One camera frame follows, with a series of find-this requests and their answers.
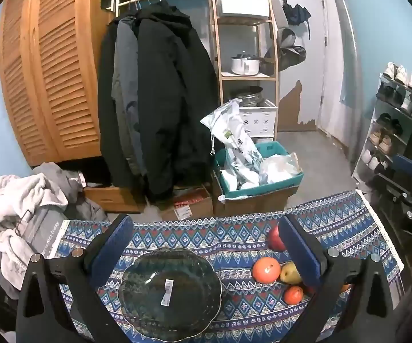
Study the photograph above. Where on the large cardboard box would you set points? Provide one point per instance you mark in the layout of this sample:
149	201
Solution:
248	205

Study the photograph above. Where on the wooden louvered wardrobe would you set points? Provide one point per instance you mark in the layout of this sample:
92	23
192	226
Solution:
63	78

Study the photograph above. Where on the cardboard box with red label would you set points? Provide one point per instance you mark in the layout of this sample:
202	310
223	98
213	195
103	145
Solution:
191	203

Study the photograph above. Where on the white lattice basket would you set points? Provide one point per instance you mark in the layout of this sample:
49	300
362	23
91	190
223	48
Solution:
259	121

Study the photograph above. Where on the metal pot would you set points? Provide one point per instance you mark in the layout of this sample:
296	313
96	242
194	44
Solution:
250	96

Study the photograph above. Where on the wooden shelf unit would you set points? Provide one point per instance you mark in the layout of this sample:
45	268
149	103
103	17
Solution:
221	43

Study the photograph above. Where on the clear plastic bag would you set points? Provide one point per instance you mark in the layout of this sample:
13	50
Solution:
279	168

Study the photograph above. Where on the group of shoes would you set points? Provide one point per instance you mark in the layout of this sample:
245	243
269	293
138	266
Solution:
400	73

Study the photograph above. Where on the metal shoe rack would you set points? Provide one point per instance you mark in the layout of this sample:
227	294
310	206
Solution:
388	110

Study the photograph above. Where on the blue patterned tablecloth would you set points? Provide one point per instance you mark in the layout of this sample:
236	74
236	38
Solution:
227	243

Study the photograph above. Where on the teal plastic crate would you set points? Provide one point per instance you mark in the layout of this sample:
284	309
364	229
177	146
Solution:
263	190

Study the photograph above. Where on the white door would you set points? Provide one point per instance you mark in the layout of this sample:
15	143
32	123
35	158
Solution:
309	78

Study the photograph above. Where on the black hooded coat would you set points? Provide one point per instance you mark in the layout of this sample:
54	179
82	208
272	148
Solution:
170	96

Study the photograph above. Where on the dark folded umbrella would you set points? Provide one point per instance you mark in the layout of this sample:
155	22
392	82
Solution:
297	14

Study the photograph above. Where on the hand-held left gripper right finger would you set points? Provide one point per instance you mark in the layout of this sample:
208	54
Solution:
298	246

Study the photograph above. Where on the white pot with lid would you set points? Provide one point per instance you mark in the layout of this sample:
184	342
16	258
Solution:
243	66

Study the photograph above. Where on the wooden drawer box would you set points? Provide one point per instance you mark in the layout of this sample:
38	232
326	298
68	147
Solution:
109	196

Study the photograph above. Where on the dark green glass plate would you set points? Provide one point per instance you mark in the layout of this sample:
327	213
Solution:
145	293

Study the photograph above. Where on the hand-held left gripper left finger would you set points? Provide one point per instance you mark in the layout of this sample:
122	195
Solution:
114	246

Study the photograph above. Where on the dark hanging bag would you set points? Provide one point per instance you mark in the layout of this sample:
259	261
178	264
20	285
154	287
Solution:
291	55

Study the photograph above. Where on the large orange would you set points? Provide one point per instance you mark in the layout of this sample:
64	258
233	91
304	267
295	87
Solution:
266	270

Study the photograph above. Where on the yellow red apple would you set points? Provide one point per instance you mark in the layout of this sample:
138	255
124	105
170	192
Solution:
290	273

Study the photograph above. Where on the grey jacket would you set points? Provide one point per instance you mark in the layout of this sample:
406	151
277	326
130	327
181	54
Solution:
125	78

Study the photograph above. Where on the white storage box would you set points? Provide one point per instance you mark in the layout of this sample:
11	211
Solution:
241	5

